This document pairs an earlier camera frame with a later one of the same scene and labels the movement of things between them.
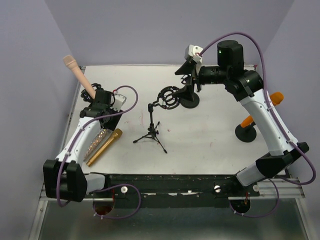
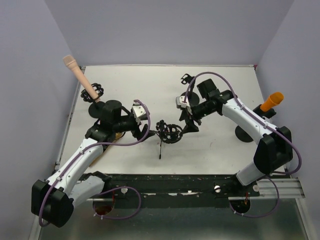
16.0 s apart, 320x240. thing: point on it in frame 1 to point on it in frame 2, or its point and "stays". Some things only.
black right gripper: [186, 68] to [190, 127]
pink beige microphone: [70, 61] stays
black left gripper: [112, 125] to [137, 133]
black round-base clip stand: [189, 99] stays
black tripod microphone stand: [168, 98] to [168, 133]
